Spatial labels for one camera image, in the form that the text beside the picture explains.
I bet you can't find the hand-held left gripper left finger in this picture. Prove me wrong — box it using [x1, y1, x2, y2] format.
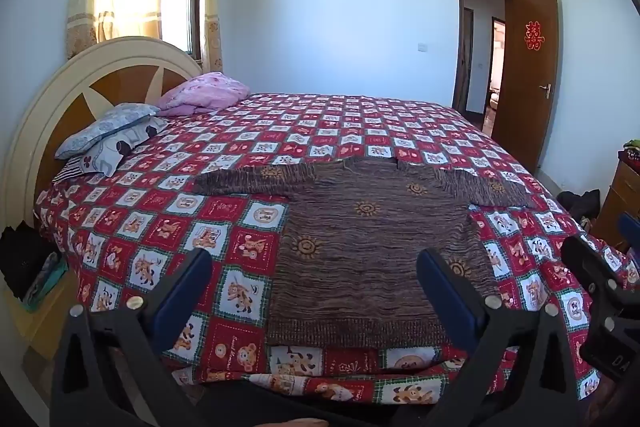
[49, 248, 216, 427]

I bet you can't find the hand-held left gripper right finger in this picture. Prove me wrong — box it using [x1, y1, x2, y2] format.
[416, 248, 596, 427]

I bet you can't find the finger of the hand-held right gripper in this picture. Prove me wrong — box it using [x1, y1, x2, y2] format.
[617, 212, 640, 258]
[560, 234, 636, 308]

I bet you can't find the brown knit sweater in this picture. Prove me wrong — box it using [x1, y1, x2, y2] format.
[192, 156, 538, 350]

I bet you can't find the wooden cabinet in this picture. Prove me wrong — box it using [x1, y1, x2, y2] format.
[595, 157, 640, 239]

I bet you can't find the red checkered printed blanket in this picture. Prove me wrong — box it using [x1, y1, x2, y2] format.
[35, 92, 632, 408]

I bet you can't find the colourful cloth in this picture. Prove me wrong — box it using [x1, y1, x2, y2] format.
[617, 138, 640, 168]

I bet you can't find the teal cloth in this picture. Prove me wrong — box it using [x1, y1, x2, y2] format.
[22, 252, 68, 313]

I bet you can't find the grey patterned pillow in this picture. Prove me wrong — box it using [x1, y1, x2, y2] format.
[75, 116, 170, 178]

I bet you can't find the cream nightstand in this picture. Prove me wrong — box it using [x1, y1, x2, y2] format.
[0, 257, 87, 360]

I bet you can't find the brown wooden door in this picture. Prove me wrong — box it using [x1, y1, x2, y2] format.
[491, 0, 559, 175]

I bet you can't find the dark cloth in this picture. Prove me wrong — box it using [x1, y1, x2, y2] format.
[0, 219, 58, 300]

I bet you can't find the blue floral pillow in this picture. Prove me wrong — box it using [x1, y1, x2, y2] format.
[54, 103, 162, 160]

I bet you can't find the pink quilt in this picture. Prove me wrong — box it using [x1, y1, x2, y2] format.
[156, 72, 251, 118]

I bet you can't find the red door decoration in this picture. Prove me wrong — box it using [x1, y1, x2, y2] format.
[524, 21, 545, 52]

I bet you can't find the cream wooden headboard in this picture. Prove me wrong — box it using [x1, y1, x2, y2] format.
[0, 36, 203, 238]

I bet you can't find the brown door frame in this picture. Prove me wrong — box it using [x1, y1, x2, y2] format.
[451, 0, 516, 128]

